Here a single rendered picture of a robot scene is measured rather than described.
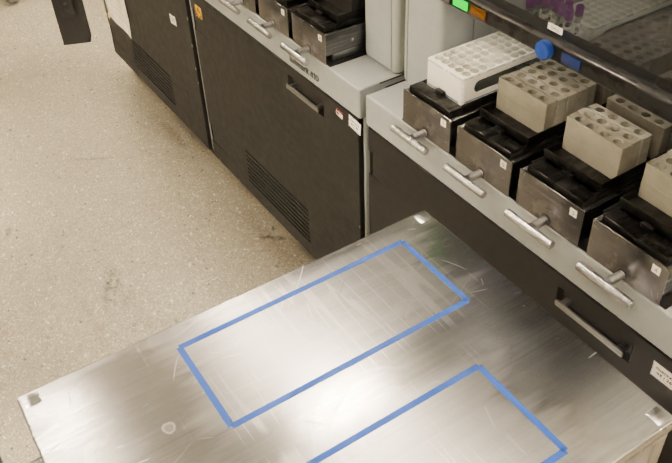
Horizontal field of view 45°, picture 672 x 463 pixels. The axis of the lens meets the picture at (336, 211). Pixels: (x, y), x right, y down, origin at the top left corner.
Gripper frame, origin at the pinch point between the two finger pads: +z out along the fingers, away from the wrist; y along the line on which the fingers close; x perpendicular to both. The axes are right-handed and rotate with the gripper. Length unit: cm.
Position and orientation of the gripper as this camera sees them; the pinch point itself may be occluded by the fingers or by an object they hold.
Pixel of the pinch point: (70, 11)
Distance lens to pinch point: 95.4
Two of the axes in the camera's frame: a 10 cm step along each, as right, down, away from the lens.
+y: 1.9, 6.2, -7.6
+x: 9.8, -1.5, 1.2
